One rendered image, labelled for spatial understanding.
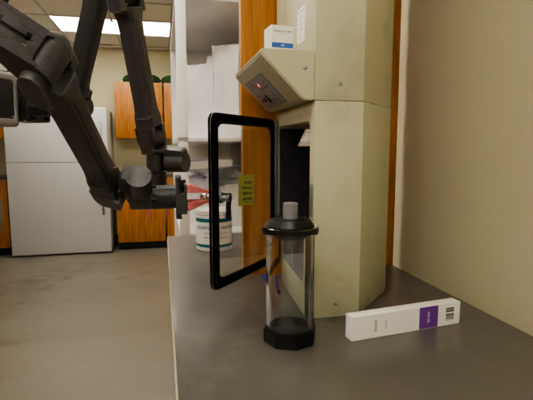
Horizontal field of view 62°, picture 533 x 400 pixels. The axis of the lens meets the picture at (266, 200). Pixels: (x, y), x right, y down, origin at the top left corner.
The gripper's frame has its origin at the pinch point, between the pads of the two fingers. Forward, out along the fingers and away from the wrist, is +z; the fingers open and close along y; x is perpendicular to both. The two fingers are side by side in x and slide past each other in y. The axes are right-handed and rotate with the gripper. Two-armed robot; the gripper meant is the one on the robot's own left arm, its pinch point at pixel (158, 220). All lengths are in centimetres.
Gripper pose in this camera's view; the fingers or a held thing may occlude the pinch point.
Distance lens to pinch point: 136.3
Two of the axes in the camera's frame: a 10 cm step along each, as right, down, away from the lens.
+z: 0.0, 9.9, 1.1
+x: -2.3, -1.1, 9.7
